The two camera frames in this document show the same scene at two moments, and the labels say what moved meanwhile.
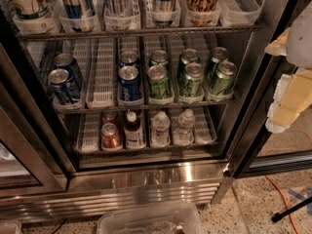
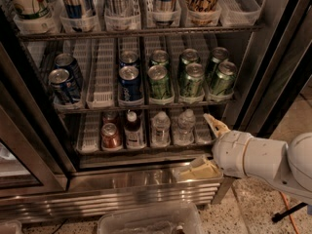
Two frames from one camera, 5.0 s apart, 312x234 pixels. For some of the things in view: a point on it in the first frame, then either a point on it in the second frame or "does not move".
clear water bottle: [184, 134] does not move
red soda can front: [111, 140] does not move
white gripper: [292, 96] → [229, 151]
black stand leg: [277, 215] does not move
